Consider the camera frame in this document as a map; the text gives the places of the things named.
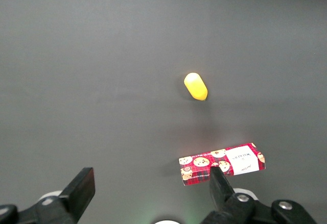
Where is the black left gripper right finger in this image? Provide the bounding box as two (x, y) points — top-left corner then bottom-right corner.
(201, 166), (318, 224)

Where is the dark grey table cover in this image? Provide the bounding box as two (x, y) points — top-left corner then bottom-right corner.
(0, 0), (327, 224)

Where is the yellow lemon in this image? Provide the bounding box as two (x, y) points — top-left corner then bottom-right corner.
(183, 72), (208, 102)

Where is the red tartan cookie box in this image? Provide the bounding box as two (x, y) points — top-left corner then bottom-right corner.
(178, 142), (266, 186)

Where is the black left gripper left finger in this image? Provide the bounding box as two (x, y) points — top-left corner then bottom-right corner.
(0, 167), (96, 224)

